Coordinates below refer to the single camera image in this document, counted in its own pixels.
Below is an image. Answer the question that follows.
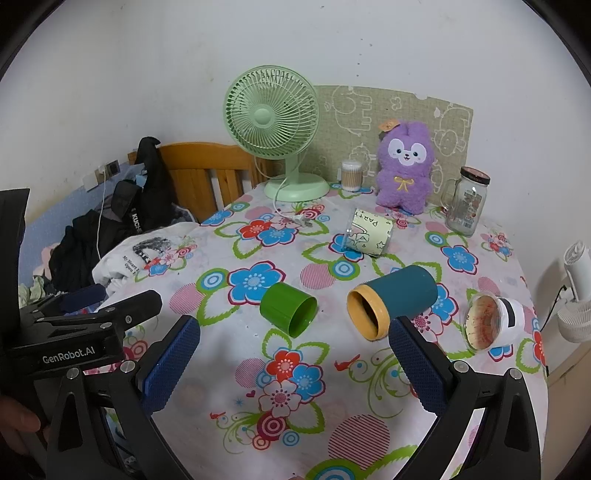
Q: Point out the white cup with red interior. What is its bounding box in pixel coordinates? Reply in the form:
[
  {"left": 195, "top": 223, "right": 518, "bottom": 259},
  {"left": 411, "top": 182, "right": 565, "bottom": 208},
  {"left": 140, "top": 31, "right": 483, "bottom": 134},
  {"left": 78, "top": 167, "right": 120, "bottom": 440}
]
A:
[{"left": 465, "top": 293, "right": 525, "bottom": 351}]

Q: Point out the clear patterned party cup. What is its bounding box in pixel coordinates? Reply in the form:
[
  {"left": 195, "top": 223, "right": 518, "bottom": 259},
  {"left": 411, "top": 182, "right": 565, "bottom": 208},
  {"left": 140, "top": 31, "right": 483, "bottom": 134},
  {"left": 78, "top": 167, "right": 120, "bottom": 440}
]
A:
[{"left": 344, "top": 208, "right": 394, "bottom": 257}]

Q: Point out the person's left hand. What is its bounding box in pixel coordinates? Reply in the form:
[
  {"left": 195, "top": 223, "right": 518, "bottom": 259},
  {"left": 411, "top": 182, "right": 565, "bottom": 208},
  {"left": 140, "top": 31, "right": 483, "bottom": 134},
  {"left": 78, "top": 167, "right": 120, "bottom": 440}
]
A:
[{"left": 0, "top": 397, "right": 41, "bottom": 455}]

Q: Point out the black bag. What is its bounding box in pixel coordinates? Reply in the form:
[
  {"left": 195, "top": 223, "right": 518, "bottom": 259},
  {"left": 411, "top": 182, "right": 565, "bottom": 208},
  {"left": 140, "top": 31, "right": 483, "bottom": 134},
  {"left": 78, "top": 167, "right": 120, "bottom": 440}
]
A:
[{"left": 49, "top": 137, "right": 177, "bottom": 292}]

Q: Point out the white small fan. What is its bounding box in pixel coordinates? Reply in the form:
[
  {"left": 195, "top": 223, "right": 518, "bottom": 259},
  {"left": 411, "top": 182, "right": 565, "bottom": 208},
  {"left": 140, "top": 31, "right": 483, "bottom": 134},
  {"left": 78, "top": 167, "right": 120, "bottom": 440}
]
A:
[{"left": 558, "top": 241, "right": 591, "bottom": 344}]

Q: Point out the wooden headboard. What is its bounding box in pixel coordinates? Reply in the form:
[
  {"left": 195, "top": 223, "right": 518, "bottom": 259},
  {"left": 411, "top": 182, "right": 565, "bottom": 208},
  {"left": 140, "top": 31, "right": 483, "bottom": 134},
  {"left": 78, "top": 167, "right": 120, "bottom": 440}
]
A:
[{"left": 128, "top": 137, "right": 271, "bottom": 227}]

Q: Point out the floral tablecloth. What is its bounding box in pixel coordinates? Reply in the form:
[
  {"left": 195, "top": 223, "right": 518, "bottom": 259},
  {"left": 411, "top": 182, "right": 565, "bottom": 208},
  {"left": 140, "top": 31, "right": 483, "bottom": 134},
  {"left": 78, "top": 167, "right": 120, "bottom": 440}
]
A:
[{"left": 109, "top": 187, "right": 548, "bottom": 479}]

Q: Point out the teal cup with yellow rim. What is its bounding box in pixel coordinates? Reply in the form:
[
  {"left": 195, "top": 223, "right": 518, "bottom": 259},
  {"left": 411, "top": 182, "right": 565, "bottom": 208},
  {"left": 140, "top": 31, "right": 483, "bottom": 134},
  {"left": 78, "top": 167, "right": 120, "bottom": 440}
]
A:
[{"left": 346, "top": 265, "right": 438, "bottom": 341}]

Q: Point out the purple plush toy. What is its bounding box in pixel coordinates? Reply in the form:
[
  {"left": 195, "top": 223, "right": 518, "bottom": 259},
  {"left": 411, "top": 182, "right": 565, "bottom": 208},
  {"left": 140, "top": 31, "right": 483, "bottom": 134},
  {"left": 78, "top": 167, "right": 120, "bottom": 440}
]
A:
[{"left": 376, "top": 119, "right": 435, "bottom": 215}]

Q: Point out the cotton swab container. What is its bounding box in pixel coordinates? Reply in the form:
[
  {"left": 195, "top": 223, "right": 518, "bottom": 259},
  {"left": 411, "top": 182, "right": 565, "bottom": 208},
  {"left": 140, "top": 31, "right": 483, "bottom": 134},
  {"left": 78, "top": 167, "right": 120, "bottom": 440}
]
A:
[{"left": 341, "top": 160, "right": 363, "bottom": 192}]

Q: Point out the white fan cable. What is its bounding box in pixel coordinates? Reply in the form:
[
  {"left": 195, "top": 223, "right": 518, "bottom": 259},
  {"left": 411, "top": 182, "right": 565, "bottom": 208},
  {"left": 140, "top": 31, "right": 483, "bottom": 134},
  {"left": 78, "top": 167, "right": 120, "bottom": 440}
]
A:
[{"left": 252, "top": 154, "right": 316, "bottom": 228}]

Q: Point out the green plastic cup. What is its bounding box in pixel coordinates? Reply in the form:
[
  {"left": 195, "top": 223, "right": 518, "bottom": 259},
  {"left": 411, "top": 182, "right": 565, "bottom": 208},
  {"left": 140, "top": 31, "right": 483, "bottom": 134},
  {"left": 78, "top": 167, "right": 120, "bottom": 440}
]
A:
[{"left": 259, "top": 282, "right": 318, "bottom": 338}]

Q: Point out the glass mason jar mug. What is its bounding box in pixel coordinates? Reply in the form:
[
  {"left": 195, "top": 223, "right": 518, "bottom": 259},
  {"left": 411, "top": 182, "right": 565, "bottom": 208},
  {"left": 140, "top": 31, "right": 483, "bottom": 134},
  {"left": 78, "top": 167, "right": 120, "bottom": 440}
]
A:
[{"left": 441, "top": 166, "right": 491, "bottom": 237}]

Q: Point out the green desk fan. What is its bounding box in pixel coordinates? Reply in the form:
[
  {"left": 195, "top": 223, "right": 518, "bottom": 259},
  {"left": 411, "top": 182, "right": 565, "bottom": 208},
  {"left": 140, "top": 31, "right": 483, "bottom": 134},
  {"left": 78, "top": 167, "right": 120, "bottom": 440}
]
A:
[{"left": 223, "top": 65, "right": 329, "bottom": 202}]

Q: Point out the green elephant pattern mat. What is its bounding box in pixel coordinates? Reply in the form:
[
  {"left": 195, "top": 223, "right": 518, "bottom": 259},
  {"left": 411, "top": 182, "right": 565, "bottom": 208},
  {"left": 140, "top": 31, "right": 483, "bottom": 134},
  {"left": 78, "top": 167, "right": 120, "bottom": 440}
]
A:
[{"left": 301, "top": 85, "right": 474, "bottom": 194}]

